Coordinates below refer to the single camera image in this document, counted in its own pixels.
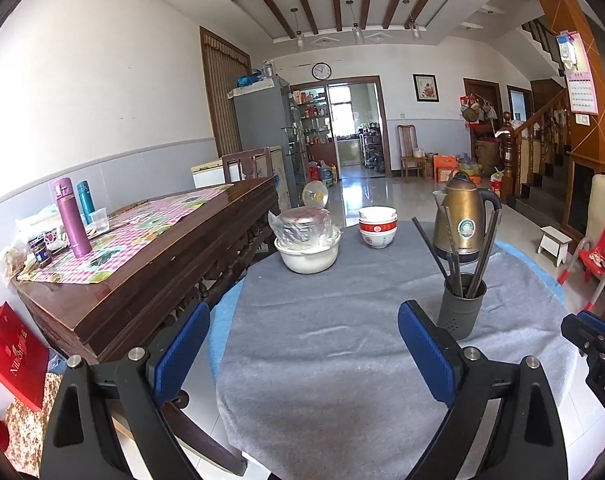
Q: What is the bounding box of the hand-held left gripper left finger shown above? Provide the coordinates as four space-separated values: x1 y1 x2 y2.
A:
40 301 212 480

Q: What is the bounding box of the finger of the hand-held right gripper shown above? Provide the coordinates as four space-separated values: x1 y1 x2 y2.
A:
561 310 605 358

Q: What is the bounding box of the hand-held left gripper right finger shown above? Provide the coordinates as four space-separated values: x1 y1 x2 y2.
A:
397 300 569 480

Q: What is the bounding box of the dark green chopstick holder cup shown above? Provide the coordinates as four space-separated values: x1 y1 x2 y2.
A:
437 272 487 342

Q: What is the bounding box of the bunch of dark chopsticks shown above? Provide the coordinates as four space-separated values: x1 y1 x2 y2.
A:
411 205 502 300

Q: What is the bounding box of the light blue table cover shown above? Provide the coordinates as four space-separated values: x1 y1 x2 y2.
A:
210 240 568 361

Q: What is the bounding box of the red child chair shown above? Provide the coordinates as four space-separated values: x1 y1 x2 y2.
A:
557 219 605 311

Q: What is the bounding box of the grey table cloth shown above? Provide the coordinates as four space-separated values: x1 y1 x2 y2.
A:
215 220 578 480

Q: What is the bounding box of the small white stool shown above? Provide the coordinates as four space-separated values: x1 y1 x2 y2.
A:
536 226 573 267

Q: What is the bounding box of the red white ceramic bowl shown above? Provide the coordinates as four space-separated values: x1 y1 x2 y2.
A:
360 224 398 250
359 206 398 221
359 215 399 231

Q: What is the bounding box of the cream sofa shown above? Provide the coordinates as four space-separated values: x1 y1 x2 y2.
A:
585 174 605 256

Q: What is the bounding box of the checkered tablecloth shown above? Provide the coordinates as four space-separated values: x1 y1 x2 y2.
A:
15 187 233 286

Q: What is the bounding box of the white plastic basin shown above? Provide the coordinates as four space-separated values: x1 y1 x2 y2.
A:
274 227 342 275

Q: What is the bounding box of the gold electric kettle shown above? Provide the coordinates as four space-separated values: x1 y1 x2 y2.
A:
433 171 503 265

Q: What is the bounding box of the flat red box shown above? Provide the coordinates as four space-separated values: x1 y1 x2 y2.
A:
0 301 50 413

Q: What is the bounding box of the purple thermos bottle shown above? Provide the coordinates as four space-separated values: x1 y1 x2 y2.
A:
50 176 93 258

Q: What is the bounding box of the small dark jar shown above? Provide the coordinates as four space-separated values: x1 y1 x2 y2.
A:
27 232 53 267

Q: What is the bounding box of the teal thermos bottle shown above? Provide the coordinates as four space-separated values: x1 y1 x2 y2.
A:
76 180 97 226

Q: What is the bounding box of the white chest freezer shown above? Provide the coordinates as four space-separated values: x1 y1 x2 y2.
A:
191 159 228 190

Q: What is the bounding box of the orange plastic crate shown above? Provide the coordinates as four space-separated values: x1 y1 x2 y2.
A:
433 154 458 183

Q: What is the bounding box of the white electric fan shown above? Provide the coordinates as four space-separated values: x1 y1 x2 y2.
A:
301 180 331 209

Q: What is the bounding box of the crumpled clear plastic bag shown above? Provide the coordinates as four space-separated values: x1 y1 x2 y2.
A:
0 205 58 286

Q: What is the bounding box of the carved wooden chair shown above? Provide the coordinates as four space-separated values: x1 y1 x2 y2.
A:
221 147 273 183

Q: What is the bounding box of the brown wooden dining chair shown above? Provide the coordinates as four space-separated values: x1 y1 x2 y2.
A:
397 124 428 178

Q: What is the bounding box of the wooden stair railing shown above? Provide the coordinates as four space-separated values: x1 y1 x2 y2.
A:
500 87 573 201

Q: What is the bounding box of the grey refrigerator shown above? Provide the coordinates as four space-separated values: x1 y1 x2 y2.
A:
232 76 311 211

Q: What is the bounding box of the brown bamboo curtain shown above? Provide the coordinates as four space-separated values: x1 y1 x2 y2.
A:
199 26 253 158

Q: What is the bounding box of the kitchen shelf with bottles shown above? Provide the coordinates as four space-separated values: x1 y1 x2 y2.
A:
292 89 333 161

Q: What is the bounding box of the glass pendant lamp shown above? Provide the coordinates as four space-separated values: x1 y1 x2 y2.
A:
290 7 306 51
347 0 366 43
403 0 423 41

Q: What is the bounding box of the pink wall calendar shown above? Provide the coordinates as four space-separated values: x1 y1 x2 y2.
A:
557 30 599 115

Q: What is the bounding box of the framed wall picture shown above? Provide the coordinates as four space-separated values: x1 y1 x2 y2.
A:
413 73 439 103

